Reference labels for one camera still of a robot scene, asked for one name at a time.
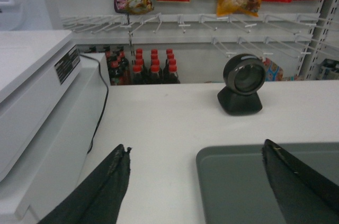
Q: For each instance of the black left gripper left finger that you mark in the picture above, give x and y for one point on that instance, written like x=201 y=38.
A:
x=98 y=198

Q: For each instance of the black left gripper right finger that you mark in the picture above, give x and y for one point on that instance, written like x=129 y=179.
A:
x=303 y=194

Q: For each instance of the silver grey serving tray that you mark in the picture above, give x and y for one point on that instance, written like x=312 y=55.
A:
x=234 y=185

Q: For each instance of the white checkout table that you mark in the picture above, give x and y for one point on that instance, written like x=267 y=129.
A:
x=167 y=125

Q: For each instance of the white cash register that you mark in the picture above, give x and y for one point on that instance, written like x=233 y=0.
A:
x=52 y=99

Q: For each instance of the red cap soy sauce bottle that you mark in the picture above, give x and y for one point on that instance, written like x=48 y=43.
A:
x=172 y=76
x=154 y=76
x=137 y=75

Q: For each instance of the black barcode scanner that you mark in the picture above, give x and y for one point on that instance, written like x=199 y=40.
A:
x=244 y=75

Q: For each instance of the white peg hook rail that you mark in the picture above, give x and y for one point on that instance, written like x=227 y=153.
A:
x=107 y=23

